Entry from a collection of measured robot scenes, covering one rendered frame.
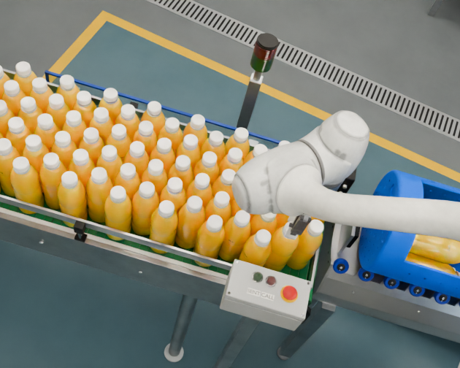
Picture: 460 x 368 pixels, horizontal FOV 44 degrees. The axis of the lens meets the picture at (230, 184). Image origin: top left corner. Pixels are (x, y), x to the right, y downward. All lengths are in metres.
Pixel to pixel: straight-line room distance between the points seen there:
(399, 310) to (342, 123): 0.82
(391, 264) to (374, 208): 0.57
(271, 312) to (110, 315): 1.20
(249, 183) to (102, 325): 1.57
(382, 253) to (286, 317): 0.29
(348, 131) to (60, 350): 1.70
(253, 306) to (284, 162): 0.47
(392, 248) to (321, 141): 0.47
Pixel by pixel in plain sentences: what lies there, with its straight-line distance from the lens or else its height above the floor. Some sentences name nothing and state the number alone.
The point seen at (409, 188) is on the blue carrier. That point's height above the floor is 1.23.
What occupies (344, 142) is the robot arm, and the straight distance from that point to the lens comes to 1.09.
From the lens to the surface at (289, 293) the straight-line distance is 1.41.
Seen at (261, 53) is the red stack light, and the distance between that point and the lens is 1.65.
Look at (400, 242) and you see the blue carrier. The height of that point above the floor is 1.19.
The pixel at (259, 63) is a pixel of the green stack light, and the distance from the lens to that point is 1.68.
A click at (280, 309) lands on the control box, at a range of 1.40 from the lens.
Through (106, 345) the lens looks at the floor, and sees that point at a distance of 2.47.
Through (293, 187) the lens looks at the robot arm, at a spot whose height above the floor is 1.54.
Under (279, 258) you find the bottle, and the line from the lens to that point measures 1.54.
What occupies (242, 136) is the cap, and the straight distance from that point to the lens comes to 1.60.
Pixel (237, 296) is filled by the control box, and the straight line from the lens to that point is 1.39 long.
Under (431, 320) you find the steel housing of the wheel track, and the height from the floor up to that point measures 0.86.
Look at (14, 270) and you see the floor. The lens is 2.62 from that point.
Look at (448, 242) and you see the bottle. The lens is 1.58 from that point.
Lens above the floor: 2.38
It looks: 57 degrees down
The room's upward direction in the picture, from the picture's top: 18 degrees clockwise
